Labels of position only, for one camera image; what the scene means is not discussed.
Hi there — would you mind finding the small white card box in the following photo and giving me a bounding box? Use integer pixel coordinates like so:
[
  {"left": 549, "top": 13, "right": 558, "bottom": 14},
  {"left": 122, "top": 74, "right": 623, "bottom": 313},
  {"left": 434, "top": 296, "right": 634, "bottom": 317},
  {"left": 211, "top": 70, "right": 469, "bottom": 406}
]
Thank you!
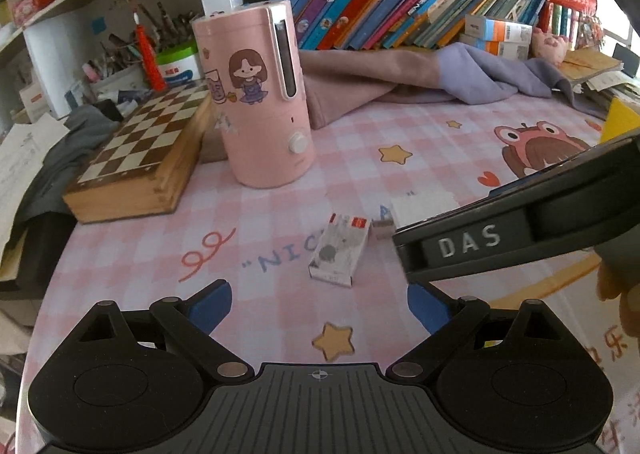
[{"left": 308, "top": 213, "right": 370, "bottom": 289}]

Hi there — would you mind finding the blue white eraser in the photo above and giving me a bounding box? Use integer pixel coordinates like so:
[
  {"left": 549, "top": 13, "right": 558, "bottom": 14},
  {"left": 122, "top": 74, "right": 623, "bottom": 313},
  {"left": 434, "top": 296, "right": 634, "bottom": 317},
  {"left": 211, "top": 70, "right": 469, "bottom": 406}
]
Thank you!
[{"left": 371, "top": 217, "right": 396, "bottom": 241}]

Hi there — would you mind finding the yellow cardboard box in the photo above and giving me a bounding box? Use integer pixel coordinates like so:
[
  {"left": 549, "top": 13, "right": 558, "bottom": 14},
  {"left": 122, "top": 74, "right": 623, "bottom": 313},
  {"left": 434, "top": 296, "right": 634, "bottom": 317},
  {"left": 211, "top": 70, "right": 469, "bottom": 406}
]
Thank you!
[{"left": 600, "top": 98, "right": 640, "bottom": 143}]

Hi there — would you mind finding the pink pig plush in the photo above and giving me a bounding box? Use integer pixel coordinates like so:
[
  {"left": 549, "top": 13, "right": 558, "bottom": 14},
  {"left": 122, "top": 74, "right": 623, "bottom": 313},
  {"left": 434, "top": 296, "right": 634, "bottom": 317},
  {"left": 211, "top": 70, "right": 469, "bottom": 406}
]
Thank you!
[{"left": 530, "top": 28, "right": 570, "bottom": 66}]

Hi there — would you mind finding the orange white medicine box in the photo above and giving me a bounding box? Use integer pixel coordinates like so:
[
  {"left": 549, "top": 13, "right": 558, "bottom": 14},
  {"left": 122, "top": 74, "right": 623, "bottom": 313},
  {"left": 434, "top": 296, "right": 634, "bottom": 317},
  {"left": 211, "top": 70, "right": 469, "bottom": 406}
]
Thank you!
[{"left": 459, "top": 14, "right": 533, "bottom": 61}]

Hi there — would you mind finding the red boxed book set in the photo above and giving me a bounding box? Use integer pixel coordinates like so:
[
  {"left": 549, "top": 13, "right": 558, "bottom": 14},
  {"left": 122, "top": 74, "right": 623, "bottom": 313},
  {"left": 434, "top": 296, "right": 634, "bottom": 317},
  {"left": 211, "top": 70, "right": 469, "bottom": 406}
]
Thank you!
[{"left": 537, "top": 0, "right": 598, "bottom": 46}]

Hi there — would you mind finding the pink checkered tablecloth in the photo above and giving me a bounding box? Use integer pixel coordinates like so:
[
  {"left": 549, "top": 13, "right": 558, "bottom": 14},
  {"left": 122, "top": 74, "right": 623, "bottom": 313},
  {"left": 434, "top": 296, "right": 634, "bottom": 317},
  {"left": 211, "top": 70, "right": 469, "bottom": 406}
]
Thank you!
[{"left": 16, "top": 94, "right": 640, "bottom": 454}]

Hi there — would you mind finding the wooden chess box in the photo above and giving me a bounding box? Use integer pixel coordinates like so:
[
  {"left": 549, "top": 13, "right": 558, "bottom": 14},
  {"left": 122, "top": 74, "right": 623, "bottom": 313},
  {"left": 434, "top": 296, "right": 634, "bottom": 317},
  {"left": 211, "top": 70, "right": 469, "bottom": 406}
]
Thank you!
[{"left": 63, "top": 81, "right": 214, "bottom": 223}]

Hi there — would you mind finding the stack of white papers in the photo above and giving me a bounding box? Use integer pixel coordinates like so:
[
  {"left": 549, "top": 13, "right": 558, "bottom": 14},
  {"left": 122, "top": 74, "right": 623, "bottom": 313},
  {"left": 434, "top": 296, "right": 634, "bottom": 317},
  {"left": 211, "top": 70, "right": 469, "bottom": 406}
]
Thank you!
[{"left": 0, "top": 113, "right": 70, "bottom": 253}]

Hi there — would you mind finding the pink purple cloth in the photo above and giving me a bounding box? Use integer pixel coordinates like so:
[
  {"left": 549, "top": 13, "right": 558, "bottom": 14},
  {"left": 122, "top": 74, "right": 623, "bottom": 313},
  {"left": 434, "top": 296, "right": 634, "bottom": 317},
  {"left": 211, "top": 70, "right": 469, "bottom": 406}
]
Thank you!
[{"left": 299, "top": 43, "right": 597, "bottom": 129}]

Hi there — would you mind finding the white jar green lid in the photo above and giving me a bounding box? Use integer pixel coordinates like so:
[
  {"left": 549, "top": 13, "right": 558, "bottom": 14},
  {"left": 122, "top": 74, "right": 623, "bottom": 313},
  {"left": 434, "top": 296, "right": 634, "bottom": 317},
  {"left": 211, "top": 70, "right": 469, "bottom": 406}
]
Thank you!
[{"left": 155, "top": 40, "right": 203, "bottom": 87}]

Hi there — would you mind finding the pink cylindrical appliance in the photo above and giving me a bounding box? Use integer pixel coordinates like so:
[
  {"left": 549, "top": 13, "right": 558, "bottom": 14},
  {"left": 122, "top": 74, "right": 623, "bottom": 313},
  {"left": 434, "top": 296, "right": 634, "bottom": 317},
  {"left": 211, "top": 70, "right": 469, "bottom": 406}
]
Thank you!
[{"left": 192, "top": 0, "right": 314, "bottom": 189}]

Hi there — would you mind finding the white shelf unit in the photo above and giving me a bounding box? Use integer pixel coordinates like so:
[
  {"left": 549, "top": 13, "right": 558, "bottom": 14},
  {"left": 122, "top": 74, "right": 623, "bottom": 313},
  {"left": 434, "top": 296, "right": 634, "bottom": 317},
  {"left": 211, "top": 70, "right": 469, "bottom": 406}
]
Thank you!
[{"left": 1, "top": 0, "right": 240, "bottom": 129}]

